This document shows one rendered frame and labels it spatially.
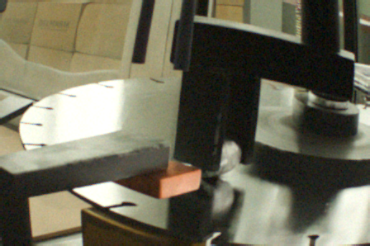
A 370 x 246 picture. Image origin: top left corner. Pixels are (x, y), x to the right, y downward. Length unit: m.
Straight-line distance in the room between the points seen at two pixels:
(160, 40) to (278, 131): 0.63
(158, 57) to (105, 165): 0.78
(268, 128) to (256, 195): 0.08
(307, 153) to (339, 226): 0.09
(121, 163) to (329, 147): 0.15
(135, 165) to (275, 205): 0.08
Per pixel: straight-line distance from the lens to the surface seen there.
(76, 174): 0.29
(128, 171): 0.31
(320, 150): 0.43
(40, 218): 0.88
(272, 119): 0.47
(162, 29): 1.07
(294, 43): 0.38
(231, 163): 0.40
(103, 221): 0.34
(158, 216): 0.34
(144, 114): 0.50
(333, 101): 0.45
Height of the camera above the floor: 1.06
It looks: 13 degrees down
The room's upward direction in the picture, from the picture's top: 7 degrees clockwise
